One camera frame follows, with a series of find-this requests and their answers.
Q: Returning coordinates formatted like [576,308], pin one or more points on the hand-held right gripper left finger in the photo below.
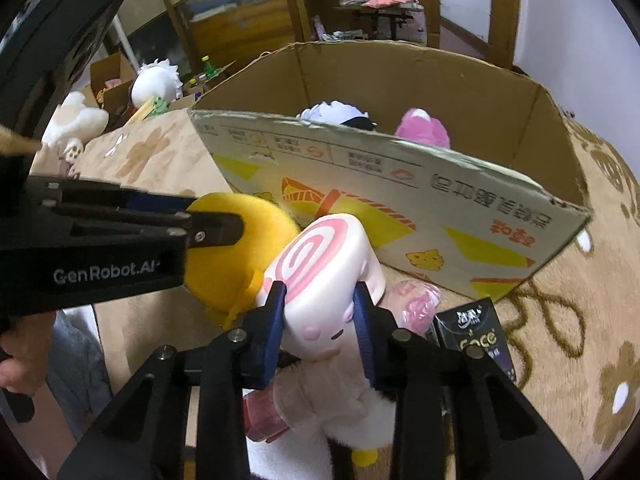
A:
[272,330]

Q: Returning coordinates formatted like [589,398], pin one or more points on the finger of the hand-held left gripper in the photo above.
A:
[215,230]
[155,203]

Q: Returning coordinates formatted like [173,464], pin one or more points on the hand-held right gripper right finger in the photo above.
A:
[364,340]

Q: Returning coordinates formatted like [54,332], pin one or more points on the yellow plush toy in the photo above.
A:
[235,275]

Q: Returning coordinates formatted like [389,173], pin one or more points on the pink swirl squishy toy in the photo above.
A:
[320,280]

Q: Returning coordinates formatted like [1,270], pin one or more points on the black tissue pack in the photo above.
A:
[475,340]

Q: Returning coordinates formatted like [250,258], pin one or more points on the printed cardboard box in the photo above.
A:
[350,185]

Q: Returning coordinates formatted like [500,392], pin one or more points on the person's left forearm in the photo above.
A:
[45,430]

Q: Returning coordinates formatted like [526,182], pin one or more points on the person's left hand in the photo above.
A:
[25,355]

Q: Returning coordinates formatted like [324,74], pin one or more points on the pink plastic wrapped packet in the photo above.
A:
[417,305]

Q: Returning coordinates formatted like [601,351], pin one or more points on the plush toy in pink coat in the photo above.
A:
[325,400]

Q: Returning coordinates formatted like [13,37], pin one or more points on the pink translucent pouch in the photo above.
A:
[265,417]

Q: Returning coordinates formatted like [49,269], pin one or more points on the person's grey shorts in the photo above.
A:
[80,370]

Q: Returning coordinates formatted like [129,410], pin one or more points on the green frog toy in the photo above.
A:
[160,105]

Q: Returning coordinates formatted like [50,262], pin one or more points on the white plush dog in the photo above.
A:
[80,120]

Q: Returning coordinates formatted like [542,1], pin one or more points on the round white plush toy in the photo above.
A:
[155,82]

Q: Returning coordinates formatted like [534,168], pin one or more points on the open brown cardboard box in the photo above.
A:
[112,90]

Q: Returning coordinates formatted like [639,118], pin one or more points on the cardboard box with bottles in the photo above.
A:
[210,85]

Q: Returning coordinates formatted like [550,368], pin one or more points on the green glass bottle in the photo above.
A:
[209,66]

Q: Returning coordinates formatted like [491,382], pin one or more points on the brown fuzzy tuft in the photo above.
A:
[17,141]

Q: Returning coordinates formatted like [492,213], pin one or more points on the white haired plush doll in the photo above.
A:
[325,110]

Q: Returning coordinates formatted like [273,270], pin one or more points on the white display rack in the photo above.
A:
[129,40]

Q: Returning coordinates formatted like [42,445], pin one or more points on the wooden sliding door wardrobe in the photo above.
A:
[225,20]

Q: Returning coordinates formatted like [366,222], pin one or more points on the small dark folding table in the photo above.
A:
[390,15]

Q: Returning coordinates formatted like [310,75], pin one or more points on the wooden door with mirror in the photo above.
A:
[502,10]

